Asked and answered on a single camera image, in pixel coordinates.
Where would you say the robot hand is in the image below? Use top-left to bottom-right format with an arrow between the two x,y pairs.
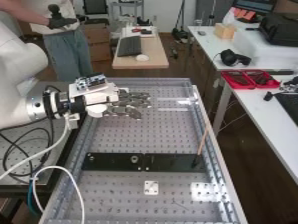
68,73 -> 153,121

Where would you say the white mouse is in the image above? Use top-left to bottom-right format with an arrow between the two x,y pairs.
134,54 -> 151,63

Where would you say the person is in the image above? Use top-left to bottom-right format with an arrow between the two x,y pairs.
0,0 -> 96,83

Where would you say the dark keyboard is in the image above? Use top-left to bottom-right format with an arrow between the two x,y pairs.
116,34 -> 143,58

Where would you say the wooden desk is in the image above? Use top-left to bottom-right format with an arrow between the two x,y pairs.
110,24 -> 170,71

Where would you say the black plate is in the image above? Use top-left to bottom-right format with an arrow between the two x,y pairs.
81,152 -> 207,174

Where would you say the thin stick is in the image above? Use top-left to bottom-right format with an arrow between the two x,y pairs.
190,125 -> 211,169

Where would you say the clear box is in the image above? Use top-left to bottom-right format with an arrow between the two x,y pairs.
38,77 -> 249,224

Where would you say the small white box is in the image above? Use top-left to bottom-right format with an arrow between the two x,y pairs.
142,180 -> 161,196

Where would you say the red tray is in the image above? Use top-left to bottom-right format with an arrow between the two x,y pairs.
219,69 -> 258,91
245,69 -> 282,90

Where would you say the black headset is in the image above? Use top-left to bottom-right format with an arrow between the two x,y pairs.
219,48 -> 253,67

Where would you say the small wooden box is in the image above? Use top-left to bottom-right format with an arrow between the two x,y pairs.
213,22 -> 238,41

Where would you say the small black round object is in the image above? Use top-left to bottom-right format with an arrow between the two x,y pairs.
262,91 -> 275,102

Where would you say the long white desk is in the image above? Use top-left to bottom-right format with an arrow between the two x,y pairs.
211,74 -> 298,188

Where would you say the black case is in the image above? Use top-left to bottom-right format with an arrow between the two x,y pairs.
258,13 -> 298,47

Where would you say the white cable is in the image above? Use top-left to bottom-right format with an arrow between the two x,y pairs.
0,117 -> 73,181
28,165 -> 88,224

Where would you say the black cable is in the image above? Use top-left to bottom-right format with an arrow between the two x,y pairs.
0,127 -> 56,184

